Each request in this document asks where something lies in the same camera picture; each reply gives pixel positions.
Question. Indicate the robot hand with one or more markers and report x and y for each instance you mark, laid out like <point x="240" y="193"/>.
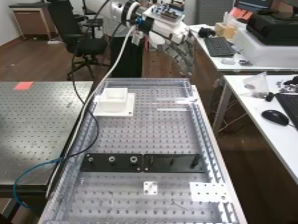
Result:
<point x="170" y="23"/>

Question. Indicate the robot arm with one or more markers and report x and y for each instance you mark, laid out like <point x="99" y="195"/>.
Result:
<point x="120" y="10"/>

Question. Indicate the small tan box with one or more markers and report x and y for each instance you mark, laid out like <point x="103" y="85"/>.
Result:
<point x="225" y="30"/>

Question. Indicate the black keyboard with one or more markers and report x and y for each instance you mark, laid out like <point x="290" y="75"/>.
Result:
<point x="290" y="108"/>
<point x="218" y="46"/>

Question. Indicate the white desk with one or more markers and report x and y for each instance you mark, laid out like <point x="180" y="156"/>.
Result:
<point x="266" y="133"/>
<point x="213" y="63"/>

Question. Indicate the red tray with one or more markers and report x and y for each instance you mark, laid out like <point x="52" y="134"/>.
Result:
<point x="238" y="12"/>

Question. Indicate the white computer mouse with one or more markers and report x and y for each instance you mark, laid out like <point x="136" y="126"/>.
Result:
<point x="228" y="61"/>

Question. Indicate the computer monitor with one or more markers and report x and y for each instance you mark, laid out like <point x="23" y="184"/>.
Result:
<point x="253" y="4"/>

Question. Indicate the black office chair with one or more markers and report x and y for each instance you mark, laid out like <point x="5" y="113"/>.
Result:
<point x="87" y="45"/>

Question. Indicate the large white box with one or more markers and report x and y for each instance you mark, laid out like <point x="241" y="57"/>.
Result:
<point x="266" y="55"/>

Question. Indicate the black case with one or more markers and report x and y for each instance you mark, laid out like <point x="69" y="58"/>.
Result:
<point x="274" y="28"/>

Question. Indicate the clear plastic bag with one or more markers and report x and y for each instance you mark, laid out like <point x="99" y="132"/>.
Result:
<point x="256" y="85"/>

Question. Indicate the small white box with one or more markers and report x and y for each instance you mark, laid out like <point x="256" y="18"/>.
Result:
<point x="113" y="103"/>

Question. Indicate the wooden cabinet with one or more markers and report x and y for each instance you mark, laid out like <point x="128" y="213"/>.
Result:
<point x="33" y="21"/>

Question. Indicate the clear box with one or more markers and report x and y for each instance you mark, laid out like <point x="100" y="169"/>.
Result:
<point x="133" y="136"/>

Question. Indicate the black computer mouse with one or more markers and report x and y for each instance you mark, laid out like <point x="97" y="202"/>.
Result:
<point x="274" y="117"/>

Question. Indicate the red tape patch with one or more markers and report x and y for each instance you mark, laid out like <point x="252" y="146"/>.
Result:
<point x="23" y="86"/>

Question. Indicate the thin stick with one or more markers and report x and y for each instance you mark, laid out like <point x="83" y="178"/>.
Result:
<point x="193" y="161"/>

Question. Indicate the black plate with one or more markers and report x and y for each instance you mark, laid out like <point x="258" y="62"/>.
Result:
<point x="168" y="165"/>

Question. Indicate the dark perforated metal table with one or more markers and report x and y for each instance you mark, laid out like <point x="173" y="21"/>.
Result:
<point x="35" y="133"/>

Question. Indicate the black pedestal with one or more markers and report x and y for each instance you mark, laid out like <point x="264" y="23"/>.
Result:
<point x="127" y="56"/>

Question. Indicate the small white square bracket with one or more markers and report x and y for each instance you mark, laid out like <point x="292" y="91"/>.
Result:
<point x="150" y="187"/>

